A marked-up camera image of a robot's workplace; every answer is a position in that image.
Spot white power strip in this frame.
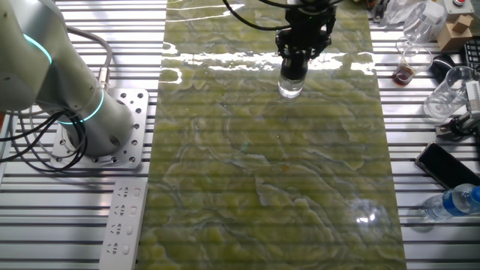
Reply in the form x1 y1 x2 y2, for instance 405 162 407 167
98 178 149 270

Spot red emergency stop button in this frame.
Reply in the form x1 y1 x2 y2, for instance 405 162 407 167
444 0 476 16

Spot black keyboard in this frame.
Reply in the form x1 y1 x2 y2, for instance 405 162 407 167
460 39 480 71

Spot blue capped water bottle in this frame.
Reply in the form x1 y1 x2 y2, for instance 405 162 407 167
423 183 480 222

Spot green marble pattern mat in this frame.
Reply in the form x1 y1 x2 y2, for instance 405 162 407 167
136 0 408 270

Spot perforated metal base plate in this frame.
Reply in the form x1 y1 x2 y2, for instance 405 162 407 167
50 88 150 170

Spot grey base cable with connector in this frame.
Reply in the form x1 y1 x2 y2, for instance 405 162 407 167
65 25 113 91

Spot clear glass jar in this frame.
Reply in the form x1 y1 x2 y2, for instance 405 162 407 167
277 73 307 100

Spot black computer mouse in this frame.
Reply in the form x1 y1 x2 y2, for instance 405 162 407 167
429 54 457 83

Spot large clear glass cup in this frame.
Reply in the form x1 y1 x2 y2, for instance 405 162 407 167
423 66 476 122

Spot black cables at base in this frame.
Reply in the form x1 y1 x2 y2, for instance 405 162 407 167
0 108 89 173

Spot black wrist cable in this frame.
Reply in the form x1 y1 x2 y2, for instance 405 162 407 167
223 0 290 32

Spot upturned clear glass cup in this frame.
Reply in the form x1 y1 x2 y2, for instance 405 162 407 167
403 1 448 44

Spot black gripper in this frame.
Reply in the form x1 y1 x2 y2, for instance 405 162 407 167
275 5 338 63

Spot black smartphone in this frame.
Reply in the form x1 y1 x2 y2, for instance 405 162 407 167
415 141 480 191

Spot small cardboard box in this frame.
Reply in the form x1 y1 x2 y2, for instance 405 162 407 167
436 14 474 53

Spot glass cup with brown liquid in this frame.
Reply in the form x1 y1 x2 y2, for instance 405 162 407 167
391 45 434 88

